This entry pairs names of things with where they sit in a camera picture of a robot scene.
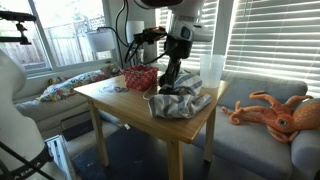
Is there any grey sectional sofa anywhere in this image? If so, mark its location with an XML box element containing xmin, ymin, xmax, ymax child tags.
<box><xmin>13</xmin><ymin>61</ymin><xmax>320</xmax><ymax>180</ymax></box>

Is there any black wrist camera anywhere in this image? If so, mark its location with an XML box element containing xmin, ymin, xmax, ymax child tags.
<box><xmin>132</xmin><ymin>25</ymin><xmax>168</xmax><ymax>45</ymax></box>

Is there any grey striped towel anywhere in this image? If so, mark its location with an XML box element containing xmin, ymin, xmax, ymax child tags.
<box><xmin>147</xmin><ymin>72</ymin><xmax>213</xmax><ymax>120</ymax></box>

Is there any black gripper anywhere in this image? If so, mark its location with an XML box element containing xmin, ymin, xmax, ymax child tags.
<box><xmin>159</xmin><ymin>34</ymin><xmax>194</xmax><ymax>90</ymax></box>

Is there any orange octopus plush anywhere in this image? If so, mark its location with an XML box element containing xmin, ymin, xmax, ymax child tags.
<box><xmin>221</xmin><ymin>90</ymin><xmax>320</xmax><ymax>144</ymax></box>

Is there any white cable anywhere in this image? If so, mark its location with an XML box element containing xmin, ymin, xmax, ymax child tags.
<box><xmin>142</xmin><ymin>84</ymin><xmax>160</xmax><ymax>102</ymax></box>

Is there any floral patterned pillow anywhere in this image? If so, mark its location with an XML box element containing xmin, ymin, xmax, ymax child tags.
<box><xmin>36</xmin><ymin>69</ymin><xmax>109</xmax><ymax>103</ymax></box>

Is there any narrow white window blind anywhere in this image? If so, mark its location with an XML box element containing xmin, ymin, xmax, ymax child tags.
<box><xmin>155</xmin><ymin>0</ymin><xmax>220</xmax><ymax>72</ymax></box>

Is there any dark blue rug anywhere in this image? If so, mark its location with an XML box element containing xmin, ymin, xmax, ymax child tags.
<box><xmin>70</xmin><ymin>125</ymin><xmax>214</xmax><ymax>180</ymax></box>

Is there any black camera on tripod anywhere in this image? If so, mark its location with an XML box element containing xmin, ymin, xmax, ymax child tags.
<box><xmin>0</xmin><ymin>10</ymin><xmax>38</xmax><ymax>46</ymax></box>

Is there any red woven basket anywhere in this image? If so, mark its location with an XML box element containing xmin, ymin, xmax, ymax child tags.
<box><xmin>122</xmin><ymin>64</ymin><xmax>160</xmax><ymax>92</ymax></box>

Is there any white metal frame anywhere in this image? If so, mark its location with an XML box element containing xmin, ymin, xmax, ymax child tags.
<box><xmin>44</xmin><ymin>134</ymin><xmax>77</xmax><ymax>180</ymax></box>

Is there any small plush toy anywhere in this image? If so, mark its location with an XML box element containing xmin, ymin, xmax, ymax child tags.
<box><xmin>100</xmin><ymin>63</ymin><xmax>122</xmax><ymax>78</ymax></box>

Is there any dark box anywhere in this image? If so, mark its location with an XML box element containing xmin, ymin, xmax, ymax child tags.
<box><xmin>60</xmin><ymin>110</ymin><xmax>95</xmax><ymax>142</ymax></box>

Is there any wooden table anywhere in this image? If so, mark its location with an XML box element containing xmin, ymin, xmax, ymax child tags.
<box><xmin>73</xmin><ymin>70</ymin><xmax>230</xmax><ymax>180</ymax></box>

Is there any translucent plastic cup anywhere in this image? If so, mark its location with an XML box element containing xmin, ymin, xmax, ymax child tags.
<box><xmin>199</xmin><ymin>54</ymin><xmax>227</xmax><ymax>90</ymax></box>

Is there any wide white window blind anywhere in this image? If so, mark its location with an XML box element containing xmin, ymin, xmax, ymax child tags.
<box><xmin>224</xmin><ymin>0</ymin><xmax>320</xmax><ymax>98</ymax></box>

